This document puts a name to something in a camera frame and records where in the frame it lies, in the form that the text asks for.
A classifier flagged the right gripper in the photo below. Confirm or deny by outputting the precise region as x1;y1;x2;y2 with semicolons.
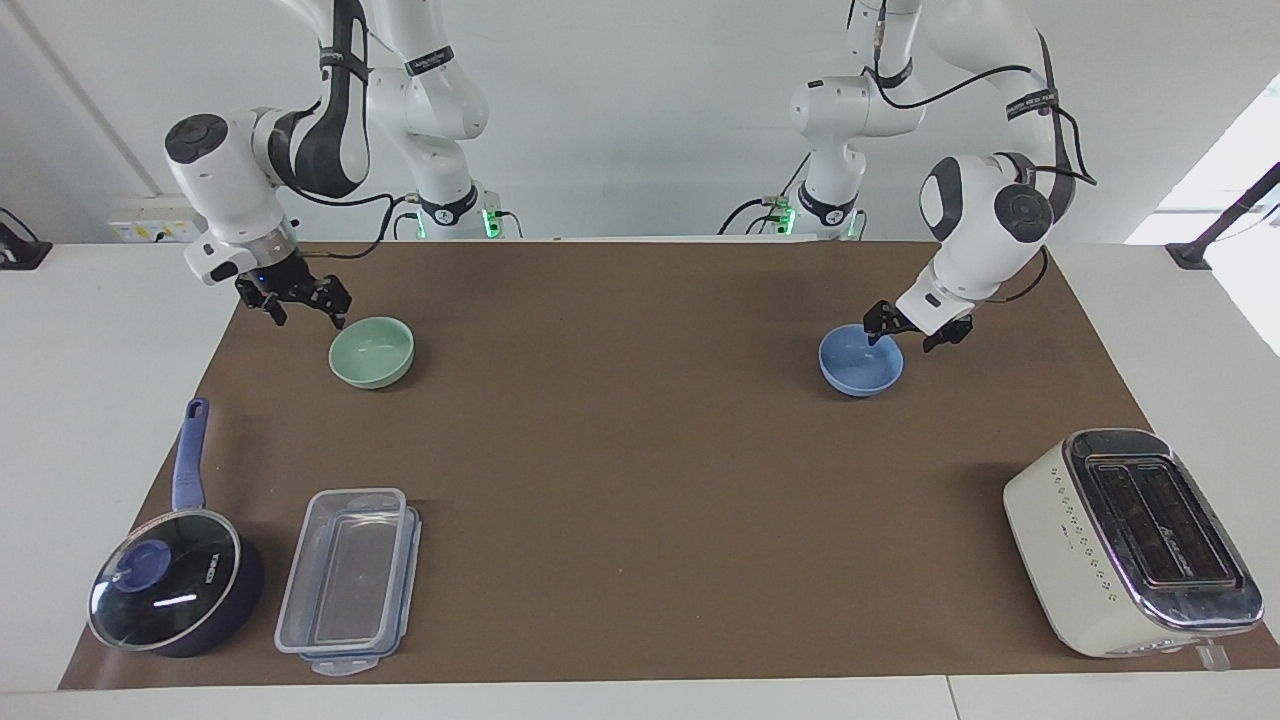
235;252;354;332

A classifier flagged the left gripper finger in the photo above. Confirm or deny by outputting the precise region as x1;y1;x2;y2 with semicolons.
921;314;975;354
863;299;914;347

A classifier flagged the blue bowl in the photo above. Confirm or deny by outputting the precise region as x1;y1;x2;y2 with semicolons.
818;323;906;399

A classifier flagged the green bowl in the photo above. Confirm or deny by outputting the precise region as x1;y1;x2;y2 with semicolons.
328;316;416;390

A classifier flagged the cream toaster with chrome top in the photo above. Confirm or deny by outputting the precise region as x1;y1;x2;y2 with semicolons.
1002;428;1266;672

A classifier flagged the clear plastic container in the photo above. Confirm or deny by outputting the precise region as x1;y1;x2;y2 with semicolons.
274;487;410;657

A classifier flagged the clear container lid blue seal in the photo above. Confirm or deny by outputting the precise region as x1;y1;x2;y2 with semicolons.
298;505;423;678

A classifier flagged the black stand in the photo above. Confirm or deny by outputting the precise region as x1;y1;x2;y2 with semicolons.
0;206;54;272
1165;161;1280;272

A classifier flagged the glass lid with blue knob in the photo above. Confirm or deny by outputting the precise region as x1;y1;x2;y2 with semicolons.
87;509;243;653

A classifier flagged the black cable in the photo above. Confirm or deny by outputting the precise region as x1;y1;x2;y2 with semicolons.
864;0;1099;188
985;246;1051;305
717;152;813;237
285;185;409;262

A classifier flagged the white wall socket strip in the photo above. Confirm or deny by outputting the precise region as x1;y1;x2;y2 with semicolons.
107;219;202;245

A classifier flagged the dark saucepan with blue handle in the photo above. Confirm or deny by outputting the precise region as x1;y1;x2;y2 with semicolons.
87;398;268;660

